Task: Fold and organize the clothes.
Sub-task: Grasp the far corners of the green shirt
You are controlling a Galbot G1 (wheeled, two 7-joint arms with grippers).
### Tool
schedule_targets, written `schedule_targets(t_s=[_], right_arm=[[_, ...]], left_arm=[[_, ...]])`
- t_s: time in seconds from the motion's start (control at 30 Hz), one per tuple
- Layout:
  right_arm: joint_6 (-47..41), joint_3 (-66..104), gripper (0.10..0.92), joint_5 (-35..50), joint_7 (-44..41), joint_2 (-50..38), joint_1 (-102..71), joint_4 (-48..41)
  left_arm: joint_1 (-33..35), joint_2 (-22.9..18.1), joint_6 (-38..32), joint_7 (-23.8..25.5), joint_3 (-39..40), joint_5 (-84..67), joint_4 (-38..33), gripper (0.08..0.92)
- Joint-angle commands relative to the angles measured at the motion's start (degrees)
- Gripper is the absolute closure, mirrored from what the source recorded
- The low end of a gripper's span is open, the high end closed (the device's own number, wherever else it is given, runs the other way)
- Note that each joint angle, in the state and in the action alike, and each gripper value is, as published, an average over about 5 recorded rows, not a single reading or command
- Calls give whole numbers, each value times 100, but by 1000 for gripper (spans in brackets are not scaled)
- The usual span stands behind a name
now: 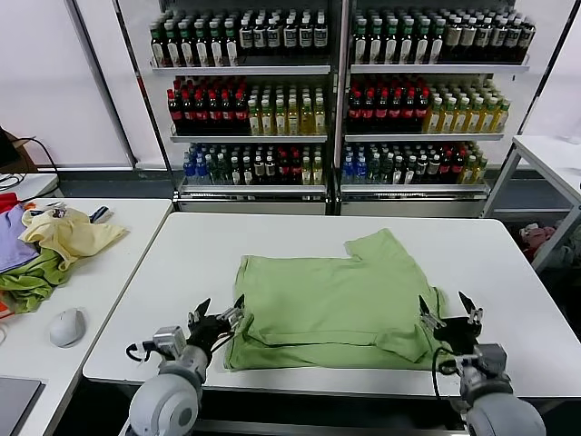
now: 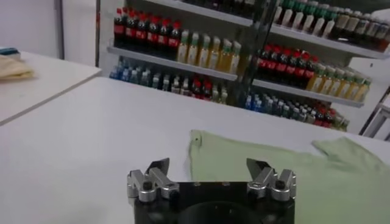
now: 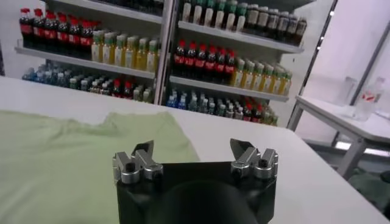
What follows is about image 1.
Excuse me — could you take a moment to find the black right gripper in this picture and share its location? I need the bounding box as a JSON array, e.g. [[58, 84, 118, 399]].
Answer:
[[417, 290, 485, 356]]

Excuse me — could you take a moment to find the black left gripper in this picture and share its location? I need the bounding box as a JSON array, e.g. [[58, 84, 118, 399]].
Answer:
[[186, 292, 247, 360]]

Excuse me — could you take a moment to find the light green t-shirt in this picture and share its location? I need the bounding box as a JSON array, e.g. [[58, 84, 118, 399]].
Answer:
[[222, 228, 455, 373]]

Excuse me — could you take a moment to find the pink garment pile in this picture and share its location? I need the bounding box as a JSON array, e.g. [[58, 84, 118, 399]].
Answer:
[[519, 222, 558, 263]]

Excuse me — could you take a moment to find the grey white garment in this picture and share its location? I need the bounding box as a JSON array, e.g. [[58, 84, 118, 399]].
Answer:
[[556, 238, 581, 272]]

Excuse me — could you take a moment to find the white computer mouse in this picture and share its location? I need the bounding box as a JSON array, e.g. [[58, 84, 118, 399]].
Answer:
[[48, 307, 87, 349]]

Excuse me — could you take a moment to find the pale yellow shirt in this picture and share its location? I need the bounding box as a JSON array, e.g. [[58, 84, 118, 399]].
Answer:
[[20, 206, 131, 273]]

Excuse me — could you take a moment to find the olive green garment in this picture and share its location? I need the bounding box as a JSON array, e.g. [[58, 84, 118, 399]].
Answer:
[[0, 248, 70, 315]]

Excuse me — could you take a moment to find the purple garment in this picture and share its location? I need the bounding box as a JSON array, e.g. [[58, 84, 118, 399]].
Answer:
[[0, 203, 41, 274]]

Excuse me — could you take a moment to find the grey laptop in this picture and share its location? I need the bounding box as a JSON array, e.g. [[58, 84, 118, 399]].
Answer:
[[0, 375, 47, 436]]

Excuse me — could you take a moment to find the brown cardboard box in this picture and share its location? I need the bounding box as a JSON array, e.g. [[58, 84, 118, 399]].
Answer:
[[11, 134, 41, 173]]

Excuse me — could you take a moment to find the metal beverage shelf unit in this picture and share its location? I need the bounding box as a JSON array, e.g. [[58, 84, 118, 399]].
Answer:
[[115, 0, 341, 215], [335, 0, 581, 218]]

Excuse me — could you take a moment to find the green-cap white-label bottle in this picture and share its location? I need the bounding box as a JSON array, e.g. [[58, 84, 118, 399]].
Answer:
[[383, 22, 399, 64], [429, 22, 446, 64], [179, 25, 194, 68], [353, 22, 369, 64], [164, 25, 180, 68], [193, 25, 209, 68], [415, 22, 431, 64], [209, 25, 224, 68], [368, 22, 384, 64], [150, 25, 165, 68], [399, 22, 416, 64], [223, 25, 239, 68]]

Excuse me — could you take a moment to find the black monitor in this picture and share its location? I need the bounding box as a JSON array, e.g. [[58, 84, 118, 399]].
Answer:
[[0, 125, 22, 168]]

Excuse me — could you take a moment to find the dark bottle white label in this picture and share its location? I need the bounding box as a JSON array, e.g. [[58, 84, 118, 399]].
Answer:
[[520, 17, 537, 64], [238, 16, 254, 56], [491, 17, 507, 64], [251, 16, 268, 56], [312, 16, 329, 56], [281, 16, 298, 56], [477, 17, 493, 64], [266, 16, 282, 56], [297, 16, 313, 56], [507, 17, 523, 64]]

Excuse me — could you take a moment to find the dark bottle beige label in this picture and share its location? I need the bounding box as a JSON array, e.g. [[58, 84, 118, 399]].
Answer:
[[445, 17, 462, 64], [460, 17, 478, 64]]

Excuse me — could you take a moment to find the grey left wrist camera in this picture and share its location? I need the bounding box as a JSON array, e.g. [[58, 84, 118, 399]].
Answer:
[[152, 325, 187, 360]]

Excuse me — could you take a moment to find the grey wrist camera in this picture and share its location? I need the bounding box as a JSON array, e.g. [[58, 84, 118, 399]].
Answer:
[[471, 343, 508, 378], [152, 325, 187, 360]]

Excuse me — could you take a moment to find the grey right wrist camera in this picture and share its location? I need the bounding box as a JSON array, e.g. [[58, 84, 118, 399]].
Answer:
[[471, 343, 508, 378]]

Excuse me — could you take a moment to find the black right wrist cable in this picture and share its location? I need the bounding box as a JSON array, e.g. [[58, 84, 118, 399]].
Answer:
[[430, 347, 476, 403]]

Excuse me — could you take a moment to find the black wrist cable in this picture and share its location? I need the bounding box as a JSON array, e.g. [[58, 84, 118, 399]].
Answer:
[[125, 341, 158, 364], [430, 347, 476, 403]]

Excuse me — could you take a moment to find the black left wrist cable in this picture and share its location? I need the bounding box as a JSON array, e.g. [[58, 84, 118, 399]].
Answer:
[[125, 341, 158, 364]]

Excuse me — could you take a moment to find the white metal-frame table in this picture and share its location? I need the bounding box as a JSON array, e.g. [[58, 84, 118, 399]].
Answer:
[[483, 134, 581, 273]]

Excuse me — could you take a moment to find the black power cable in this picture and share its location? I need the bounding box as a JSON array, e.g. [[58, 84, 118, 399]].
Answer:
[[20, 137, 60, 173]]

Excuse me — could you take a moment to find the grey wall frame post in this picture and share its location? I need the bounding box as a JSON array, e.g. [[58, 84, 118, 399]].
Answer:
[[66, 0, 139, 168]]

